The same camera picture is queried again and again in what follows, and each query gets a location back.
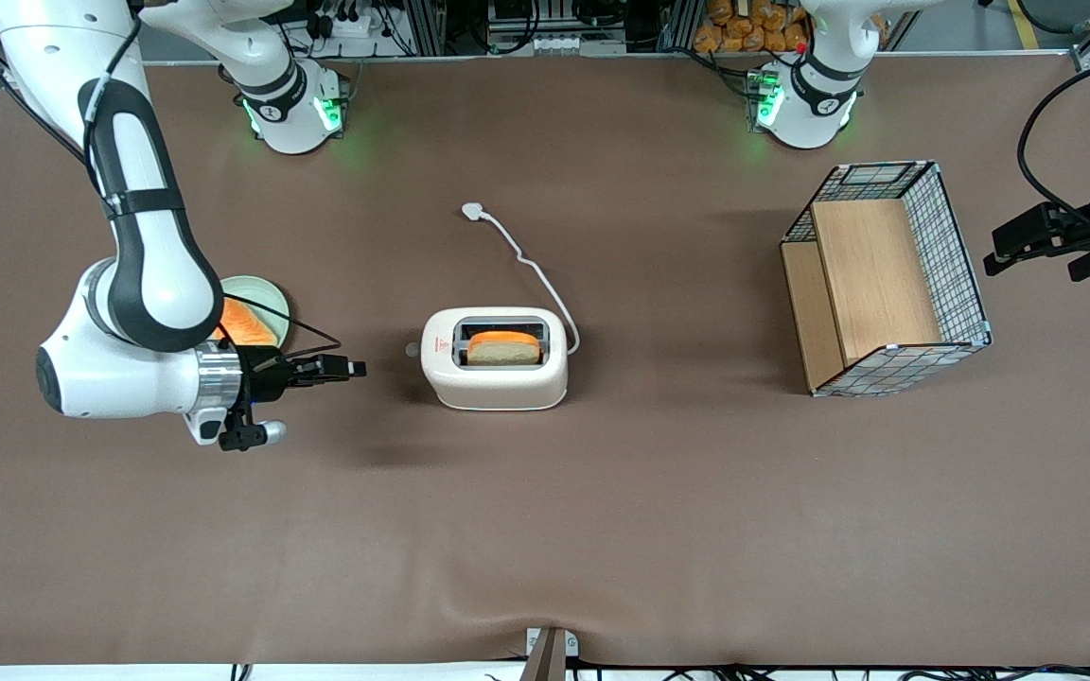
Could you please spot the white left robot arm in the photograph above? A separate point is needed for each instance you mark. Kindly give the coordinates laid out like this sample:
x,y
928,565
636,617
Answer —
x,y
810,104

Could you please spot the light wooden shelf board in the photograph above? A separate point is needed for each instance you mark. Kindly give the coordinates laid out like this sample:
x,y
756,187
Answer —
x,y
876,284

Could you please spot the white two-slot toaster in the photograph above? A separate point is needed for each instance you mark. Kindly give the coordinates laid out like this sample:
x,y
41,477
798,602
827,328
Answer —
x,y
493,388

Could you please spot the pile of orange bread loaves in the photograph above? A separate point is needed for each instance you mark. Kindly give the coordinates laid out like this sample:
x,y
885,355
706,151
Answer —
x,y
744,28

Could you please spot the white power strip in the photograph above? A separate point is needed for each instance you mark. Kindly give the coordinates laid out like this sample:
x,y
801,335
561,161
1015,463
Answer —
x,y
356,24

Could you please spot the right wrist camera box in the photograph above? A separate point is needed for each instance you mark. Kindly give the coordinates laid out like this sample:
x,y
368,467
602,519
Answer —
x,y
247,437

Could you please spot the pale green round plate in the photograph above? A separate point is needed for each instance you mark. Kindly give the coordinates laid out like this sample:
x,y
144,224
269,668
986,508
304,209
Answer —
x,y
266,288

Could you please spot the orange triangular toast slice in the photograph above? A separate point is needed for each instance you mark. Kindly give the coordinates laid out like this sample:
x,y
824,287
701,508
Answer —
x,y
252,323

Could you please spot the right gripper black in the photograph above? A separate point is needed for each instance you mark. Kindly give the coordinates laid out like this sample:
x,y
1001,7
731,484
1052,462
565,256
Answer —
x,y
264,373

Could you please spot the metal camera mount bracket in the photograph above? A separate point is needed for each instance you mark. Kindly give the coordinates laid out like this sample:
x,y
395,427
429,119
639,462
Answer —
x,y
550,653

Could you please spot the toast slice with orange crust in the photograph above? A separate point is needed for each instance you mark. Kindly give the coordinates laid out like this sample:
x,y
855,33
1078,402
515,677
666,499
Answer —
x,y
504,350

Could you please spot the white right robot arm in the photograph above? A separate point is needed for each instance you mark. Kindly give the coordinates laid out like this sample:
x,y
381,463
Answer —
x,y
143,284

